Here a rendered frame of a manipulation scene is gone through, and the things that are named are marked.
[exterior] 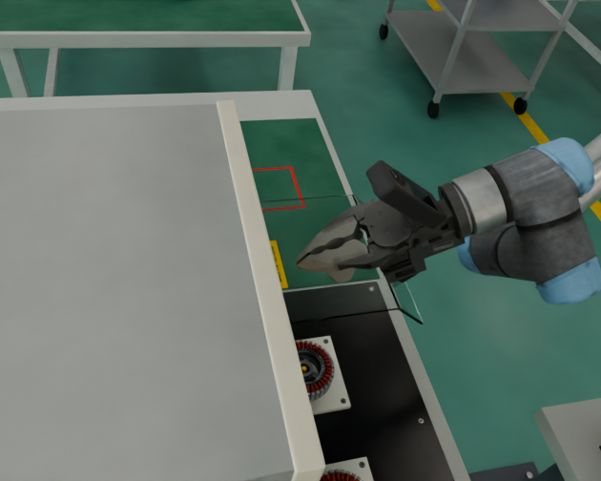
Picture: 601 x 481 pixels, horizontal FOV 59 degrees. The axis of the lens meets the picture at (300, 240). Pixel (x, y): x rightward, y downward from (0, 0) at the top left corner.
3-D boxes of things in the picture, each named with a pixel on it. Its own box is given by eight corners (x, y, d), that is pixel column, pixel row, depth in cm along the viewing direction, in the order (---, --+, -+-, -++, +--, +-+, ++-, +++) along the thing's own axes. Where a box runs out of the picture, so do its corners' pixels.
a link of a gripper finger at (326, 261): (313, 302, 69) (381, 277, 68) (299, 280, 64) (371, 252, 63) (307, 282, 71) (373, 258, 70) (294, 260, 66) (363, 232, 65)
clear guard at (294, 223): (375, 215, 99) (383, 192, 94) (423, 324, 84) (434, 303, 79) (197, 230, 91) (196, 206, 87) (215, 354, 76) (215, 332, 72)
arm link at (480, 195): (507, 198, 60) (475, 152, 65) (467, 214, 61) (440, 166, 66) (507, 236, 66) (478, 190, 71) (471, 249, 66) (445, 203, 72)
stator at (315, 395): (327, 347, 105) (330, 337, 102) (336, 401, 97) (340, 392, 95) (270, 349, 103) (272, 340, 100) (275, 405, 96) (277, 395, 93)
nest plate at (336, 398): (329, 338, 108) (330, 335, 107) (349, 408, 98) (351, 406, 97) (256, 348, 104) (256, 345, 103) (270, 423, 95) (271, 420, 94)
